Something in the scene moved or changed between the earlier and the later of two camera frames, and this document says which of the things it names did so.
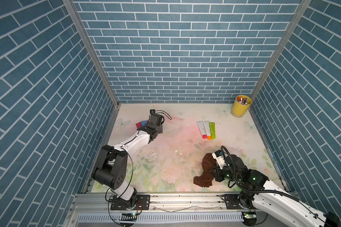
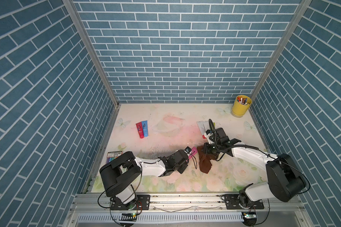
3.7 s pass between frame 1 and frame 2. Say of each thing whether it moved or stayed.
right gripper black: moved
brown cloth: moved
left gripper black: moved
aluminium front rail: stayed
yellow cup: stayed
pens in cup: stayed
